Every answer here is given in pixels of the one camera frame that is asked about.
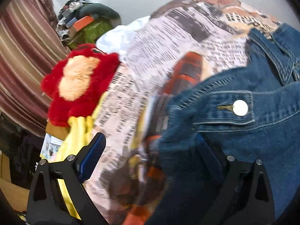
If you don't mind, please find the white cloth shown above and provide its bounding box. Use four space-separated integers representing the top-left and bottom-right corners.
96 16 150 54

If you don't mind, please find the striped red gold curtain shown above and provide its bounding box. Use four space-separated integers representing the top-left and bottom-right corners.
0 0 71 137

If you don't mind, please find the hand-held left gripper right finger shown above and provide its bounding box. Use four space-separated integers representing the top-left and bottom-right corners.
196 133 276 225

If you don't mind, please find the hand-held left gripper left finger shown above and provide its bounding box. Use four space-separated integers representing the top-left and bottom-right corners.
26 132 108 225

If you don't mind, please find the red plush toy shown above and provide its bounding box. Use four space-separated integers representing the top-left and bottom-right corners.
41 43 120 128

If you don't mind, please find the picture book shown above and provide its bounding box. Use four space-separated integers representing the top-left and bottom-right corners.
40 133 64 160

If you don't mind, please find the brown cardboard box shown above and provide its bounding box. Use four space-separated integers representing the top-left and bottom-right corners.
46 121 69 140

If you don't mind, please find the blue denim jacket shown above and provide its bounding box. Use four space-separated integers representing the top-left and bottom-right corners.
145 23 300 225

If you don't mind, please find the green storage box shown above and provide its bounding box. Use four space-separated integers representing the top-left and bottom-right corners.
68 20 113 50

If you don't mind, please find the yellow cloth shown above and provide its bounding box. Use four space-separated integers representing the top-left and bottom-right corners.
55 94 101 219

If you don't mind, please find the newspaper print blanket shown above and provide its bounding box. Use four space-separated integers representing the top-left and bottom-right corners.
82 0 282 225

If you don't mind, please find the grey bolster pillow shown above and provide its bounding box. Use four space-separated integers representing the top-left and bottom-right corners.
77 3 122 26

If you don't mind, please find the pile of clutter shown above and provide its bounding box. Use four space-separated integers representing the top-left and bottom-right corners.
56 0 94 38

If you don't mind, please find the orange box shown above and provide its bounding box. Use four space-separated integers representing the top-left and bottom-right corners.
70 16 94 32

